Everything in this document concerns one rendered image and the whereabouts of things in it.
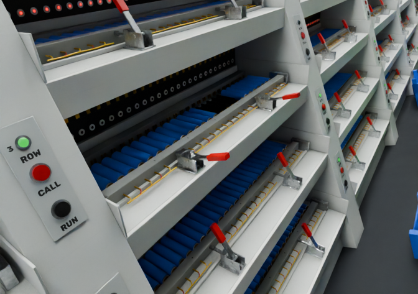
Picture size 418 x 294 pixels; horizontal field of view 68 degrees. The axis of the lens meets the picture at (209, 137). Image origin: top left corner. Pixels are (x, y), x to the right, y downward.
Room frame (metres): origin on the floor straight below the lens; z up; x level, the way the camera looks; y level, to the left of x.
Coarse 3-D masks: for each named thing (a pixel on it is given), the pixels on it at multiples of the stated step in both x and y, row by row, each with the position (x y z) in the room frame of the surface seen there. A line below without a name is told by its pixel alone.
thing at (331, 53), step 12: (312, 24) 1.30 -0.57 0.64; (324, 24) 1.38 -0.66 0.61; (336, 24) 1.35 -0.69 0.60; (348, 24) 1.32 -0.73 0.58; (360, 24) 1.29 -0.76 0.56; (312, 36) 1.22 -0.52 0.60; (324, 36) 1.21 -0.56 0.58; (336, 36) 1.17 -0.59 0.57; (348, 36) 1.15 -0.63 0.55; (360, 36) 1.23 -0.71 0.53; (324, 48) 1.08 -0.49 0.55; (336, 48) 1.08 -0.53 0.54; (348, 48) 1.07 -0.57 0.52; (360, 48) 1.20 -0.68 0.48; (324, 60) 0.96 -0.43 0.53; (336, 60) 0.95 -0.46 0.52; (348, 60) 1.08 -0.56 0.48; (324, 72) 0.87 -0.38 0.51; (336, 72) 0.97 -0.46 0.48
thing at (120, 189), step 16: (272, 80) 0.76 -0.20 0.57; (256, 96) 0.68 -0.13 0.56; (224, 112) 0.61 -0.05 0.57; (240, 112) 0.63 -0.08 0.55; (208, 128) 0.55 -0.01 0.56; (176, 144) 0.50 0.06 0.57; (192, 144) 0.52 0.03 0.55; (160, 160) 0.46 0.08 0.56; (128, 176) 0.43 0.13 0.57; (144, 176) 0.43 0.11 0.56; (160, 176) 0.44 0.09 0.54; (112, 192) 0.40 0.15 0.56; (128, 192) 0.41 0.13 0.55
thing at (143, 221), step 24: (264, 72) 0.85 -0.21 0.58; (288, 72) 0.80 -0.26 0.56; (240, 120) 0.62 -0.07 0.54; (264, 120) 0.60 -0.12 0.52; (216, 144) 0.53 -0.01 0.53; (240, 144) 0.53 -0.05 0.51; (216, 168) 0.48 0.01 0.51; (144, 192) 0.42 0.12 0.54; (168, 192) 0.42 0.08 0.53; (192, 192) 0.43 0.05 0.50; (120, 216) 0.33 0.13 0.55; (144, 216) 0.37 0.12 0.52; (168, 216) 0.40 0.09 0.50; (144, 240) 0.36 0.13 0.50
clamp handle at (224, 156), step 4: (192, 152) 0.46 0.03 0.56; (224, 152) 0.42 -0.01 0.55; (228, 152) 0.42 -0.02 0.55; (192, 156) 0.46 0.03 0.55; (196, 156) 0.46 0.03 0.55; (200, 156) 0.45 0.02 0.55; (204, 156) 0.45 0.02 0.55; (208, 156) 0.43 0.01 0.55; (212, 156) 0.43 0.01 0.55; (216, 156) 0.42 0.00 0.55; (220, 156) 0.41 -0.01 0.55; (224, 156) 0.41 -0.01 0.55; (228, 156) 0.42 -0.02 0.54; (208, 160) 0.43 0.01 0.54; (212, 160) 0.43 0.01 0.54; (216, 160) 0.42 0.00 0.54; (220, 160) 0.42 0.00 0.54; (224, 160) 0.41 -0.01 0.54
